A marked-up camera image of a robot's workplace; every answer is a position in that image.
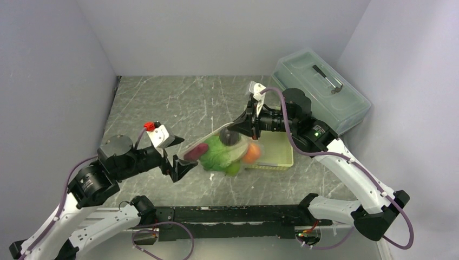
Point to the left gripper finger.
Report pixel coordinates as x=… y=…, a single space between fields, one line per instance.
x=180 y=168
x=174 y=140

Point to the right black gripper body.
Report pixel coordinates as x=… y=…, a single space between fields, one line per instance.
x=269 y=119

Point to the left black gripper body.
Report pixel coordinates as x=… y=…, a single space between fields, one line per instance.
x=146 y=158

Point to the dark purple mangosteen toy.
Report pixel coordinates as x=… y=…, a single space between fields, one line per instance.
x=229 y=138

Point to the purple eggplant toy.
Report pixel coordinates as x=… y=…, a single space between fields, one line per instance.
x=195 y=153

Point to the orange peach toy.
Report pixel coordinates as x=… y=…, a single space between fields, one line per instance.
x=252 y=154

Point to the clear dotted zip bag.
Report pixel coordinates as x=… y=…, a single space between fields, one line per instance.
x=215 y=132

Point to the green cabbage toy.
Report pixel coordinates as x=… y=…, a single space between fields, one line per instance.
x=219 y=156

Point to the pale green plastic basket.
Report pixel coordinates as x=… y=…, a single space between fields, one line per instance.
x=277 y=152

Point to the green toy apple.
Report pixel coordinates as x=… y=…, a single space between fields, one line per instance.
x=233 y=169

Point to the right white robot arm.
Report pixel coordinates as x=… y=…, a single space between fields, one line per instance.
x=376 y=205

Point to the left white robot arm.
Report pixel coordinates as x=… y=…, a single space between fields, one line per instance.
x=90 y=184

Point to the clear lidded storage box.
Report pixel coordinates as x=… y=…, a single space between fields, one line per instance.
x=341 y=111

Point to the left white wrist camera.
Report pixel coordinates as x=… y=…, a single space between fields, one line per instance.
x=159 y=134

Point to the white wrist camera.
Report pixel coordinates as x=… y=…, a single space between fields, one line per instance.
x=159 y=134
x=256 y=89

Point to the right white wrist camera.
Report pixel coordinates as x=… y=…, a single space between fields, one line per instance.
x=256 y=89

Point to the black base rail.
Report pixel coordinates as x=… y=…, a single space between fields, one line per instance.
x=181 y=222

